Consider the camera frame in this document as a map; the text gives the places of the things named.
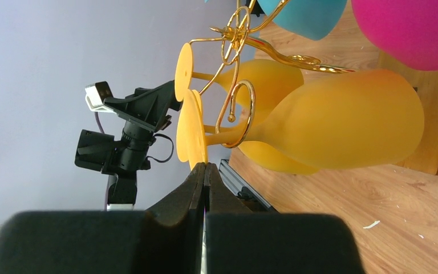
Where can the teal wine glass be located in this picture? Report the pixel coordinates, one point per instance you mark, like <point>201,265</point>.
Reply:
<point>312,19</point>

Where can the pink wine glass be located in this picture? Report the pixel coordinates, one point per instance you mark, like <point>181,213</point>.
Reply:
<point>406,30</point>

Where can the yellow wine glass taken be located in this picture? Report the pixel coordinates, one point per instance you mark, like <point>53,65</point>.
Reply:
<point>190,135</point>

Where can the yellow wine glass front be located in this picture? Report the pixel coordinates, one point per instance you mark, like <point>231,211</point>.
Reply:
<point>352,120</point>

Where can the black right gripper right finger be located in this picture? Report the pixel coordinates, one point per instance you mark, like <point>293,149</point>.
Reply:
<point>239,240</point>

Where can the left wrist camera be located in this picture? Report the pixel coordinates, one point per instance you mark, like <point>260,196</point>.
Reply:
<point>96,94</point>

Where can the aluminium frame rail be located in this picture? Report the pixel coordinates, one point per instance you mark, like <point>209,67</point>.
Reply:
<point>242,189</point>

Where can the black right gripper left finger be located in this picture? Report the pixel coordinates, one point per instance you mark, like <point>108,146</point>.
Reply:
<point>166,238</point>

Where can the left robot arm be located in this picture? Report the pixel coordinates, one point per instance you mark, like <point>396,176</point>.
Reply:
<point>119,159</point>

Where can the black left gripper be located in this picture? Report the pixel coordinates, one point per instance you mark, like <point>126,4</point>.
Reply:
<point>147,108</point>

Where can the yellow wine glass left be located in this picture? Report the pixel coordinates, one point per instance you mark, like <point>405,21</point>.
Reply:
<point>271,80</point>

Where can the wooden rack base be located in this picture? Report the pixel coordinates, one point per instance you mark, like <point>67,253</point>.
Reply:
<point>425,158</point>

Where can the gold wire glass rack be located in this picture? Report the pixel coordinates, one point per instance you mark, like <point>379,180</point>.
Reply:
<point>234,75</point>

